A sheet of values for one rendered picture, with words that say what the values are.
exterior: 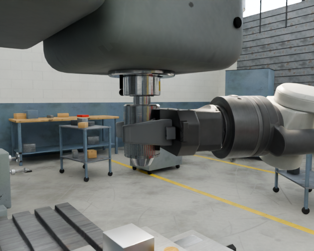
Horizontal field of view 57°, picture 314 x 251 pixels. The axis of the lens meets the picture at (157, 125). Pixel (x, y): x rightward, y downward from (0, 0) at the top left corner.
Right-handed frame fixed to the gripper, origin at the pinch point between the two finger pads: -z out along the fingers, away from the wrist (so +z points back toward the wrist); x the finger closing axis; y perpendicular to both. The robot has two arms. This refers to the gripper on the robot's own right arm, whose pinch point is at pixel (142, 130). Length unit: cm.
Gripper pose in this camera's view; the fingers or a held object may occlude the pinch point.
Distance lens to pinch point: 37.8
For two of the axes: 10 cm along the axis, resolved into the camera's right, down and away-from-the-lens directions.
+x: 2.8, 0.9, -9.6
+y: 0.1, 10.0, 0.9
